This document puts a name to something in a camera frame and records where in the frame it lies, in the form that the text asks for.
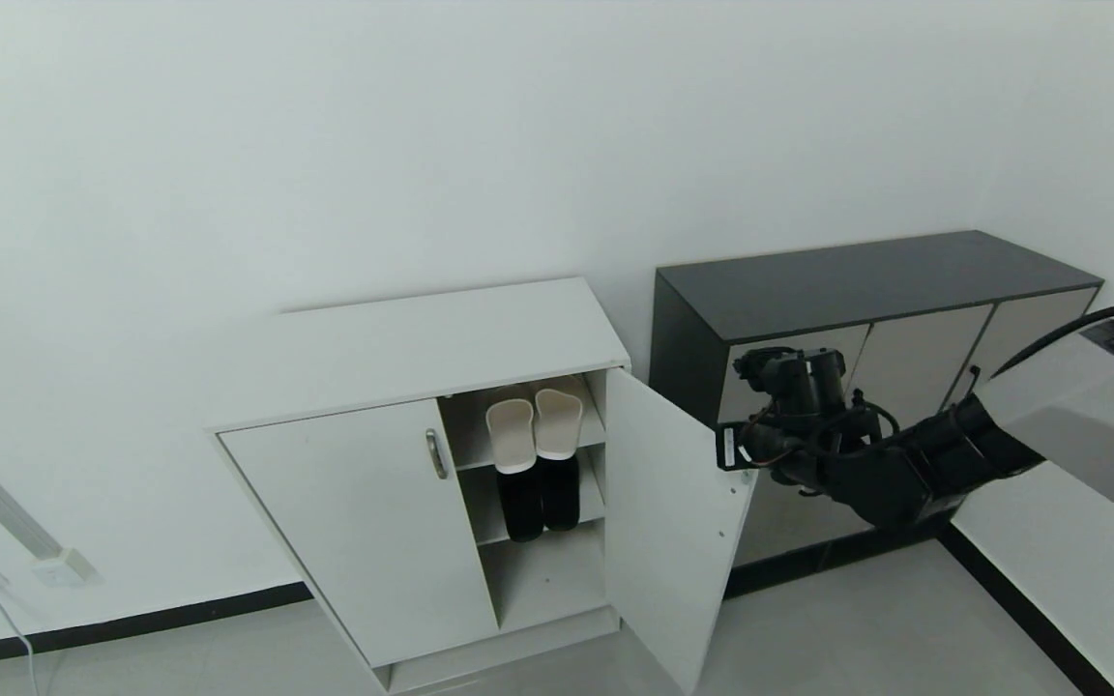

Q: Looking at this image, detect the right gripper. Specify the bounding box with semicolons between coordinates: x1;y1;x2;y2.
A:
716;420;809;485

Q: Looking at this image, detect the plain white cabinet door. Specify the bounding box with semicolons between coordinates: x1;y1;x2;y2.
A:
602;366;759;695

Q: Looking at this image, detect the grey cabinet door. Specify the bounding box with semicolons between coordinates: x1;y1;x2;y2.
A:
944;287;1100;409
845;304;995;448
718;324;873;567

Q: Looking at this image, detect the dark grey cabinet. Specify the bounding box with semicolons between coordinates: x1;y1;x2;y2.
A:
650;229;1104;598

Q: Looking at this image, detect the beige slipper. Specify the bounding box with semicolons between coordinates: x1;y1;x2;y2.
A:
485;398;538;476
533;388;584;461

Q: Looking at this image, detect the black slipper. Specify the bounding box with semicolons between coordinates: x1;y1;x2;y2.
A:
498;468;545;543
542;454;582;533

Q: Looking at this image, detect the white shoe cabinet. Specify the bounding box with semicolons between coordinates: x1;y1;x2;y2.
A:
207;277;631;695

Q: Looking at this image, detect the white junction box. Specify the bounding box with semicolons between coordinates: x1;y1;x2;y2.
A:
32;548;101;588

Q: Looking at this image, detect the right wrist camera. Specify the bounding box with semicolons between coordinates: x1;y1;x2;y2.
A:
732;345;850;422

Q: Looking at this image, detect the black cable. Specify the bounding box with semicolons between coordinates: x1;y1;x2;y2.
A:
990;299;1114;378

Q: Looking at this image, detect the white cabinet door with handle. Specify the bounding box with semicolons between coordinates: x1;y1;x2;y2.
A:
218;398;501;669

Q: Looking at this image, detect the grey power cable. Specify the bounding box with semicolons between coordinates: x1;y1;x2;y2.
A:
0;575;42;696

